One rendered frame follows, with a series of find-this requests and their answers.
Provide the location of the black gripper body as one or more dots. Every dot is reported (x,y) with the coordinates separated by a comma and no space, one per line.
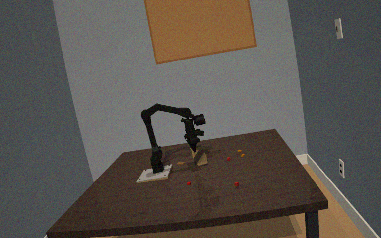
(191,136)

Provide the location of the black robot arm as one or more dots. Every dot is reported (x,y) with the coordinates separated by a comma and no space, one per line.
(156,163)

